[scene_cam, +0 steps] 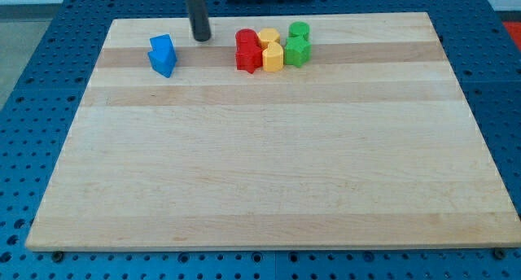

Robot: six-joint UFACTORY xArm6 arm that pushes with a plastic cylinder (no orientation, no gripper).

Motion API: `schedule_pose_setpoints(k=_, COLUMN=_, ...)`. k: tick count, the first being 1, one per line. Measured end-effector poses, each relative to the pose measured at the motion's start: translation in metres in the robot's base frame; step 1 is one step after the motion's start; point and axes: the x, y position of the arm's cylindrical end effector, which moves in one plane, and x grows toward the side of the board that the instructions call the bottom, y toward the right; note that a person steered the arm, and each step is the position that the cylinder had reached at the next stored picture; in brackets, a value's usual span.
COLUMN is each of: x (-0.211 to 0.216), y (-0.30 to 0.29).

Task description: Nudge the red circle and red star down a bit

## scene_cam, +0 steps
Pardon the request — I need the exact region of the large wooden board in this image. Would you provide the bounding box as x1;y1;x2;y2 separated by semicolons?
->
25;12;520;252

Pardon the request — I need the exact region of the yellow heart block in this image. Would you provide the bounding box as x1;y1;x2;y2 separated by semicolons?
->
262;42;284;72

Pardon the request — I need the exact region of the green star block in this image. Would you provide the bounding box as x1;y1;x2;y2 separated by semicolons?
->
284;36;311;68

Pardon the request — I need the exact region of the red star block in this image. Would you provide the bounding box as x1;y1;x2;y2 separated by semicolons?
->
235;42;263;73

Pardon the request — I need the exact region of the blue triangle block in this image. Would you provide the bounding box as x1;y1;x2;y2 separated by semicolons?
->
147;46;177;78

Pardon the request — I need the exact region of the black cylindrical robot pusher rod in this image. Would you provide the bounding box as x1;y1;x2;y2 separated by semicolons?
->
185;0;212;42

